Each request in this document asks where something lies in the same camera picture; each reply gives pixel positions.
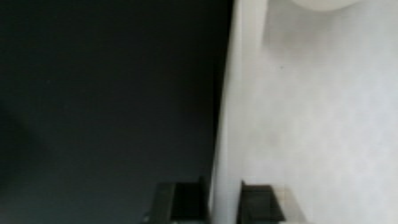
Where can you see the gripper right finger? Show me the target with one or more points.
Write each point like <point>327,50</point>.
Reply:
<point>258,206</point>

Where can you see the white desk top tray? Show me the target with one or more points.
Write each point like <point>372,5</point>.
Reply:
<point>308,137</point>

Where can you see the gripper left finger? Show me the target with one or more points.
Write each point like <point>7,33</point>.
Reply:
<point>180,203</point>

